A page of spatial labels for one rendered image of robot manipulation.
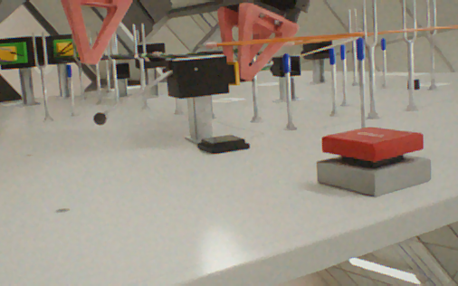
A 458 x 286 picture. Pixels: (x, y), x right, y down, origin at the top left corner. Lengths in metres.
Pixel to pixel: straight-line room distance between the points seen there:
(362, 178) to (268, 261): 0.12
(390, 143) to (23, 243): 0.24
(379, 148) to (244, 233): 0.11
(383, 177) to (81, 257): 0.20
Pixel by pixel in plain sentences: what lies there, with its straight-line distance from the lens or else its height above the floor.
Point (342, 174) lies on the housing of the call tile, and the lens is 0.41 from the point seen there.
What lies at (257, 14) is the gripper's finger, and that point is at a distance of 0.61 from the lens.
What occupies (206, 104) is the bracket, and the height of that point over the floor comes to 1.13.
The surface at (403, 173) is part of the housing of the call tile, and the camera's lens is 0.41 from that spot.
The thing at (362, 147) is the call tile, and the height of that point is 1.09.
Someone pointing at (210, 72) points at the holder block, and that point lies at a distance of 0.60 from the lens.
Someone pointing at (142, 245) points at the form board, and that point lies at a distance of 0.32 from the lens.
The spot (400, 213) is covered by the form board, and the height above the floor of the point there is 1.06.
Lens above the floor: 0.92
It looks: 17 degrees up
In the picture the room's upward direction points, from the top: 42 degrees clockwise
